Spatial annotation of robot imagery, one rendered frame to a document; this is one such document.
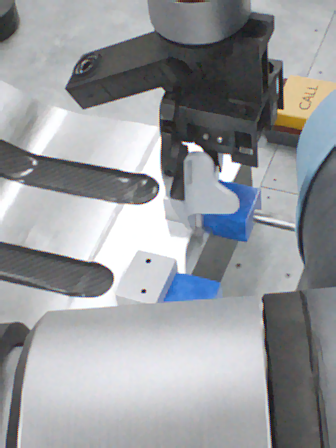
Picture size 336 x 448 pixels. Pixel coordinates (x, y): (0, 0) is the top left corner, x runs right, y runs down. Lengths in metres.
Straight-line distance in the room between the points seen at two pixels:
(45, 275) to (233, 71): 0.27
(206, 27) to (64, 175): 0.31
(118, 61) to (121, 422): 0.69
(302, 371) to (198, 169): 0.70
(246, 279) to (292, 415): 0.85
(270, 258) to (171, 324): 0.85
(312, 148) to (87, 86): 0.51
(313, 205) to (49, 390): 0.19
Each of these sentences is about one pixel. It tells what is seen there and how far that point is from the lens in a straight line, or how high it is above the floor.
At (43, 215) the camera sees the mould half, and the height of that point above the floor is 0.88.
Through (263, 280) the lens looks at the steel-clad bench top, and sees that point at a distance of 1.00.
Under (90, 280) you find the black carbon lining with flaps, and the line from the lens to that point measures 0.92.
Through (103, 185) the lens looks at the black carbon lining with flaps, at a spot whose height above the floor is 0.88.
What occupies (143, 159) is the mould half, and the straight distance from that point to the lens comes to 1.00.
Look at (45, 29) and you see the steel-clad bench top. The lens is 1.30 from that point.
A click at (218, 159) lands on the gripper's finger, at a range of 0.94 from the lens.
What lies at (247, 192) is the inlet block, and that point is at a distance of 0.94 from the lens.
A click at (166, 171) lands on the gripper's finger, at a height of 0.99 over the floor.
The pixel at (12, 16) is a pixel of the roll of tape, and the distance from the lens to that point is 1.29.
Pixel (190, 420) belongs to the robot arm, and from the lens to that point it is 0.16.
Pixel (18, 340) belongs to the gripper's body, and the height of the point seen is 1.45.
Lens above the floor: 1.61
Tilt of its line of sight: 50 degrees down
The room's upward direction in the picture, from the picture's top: 9 degrees counter-clockwise
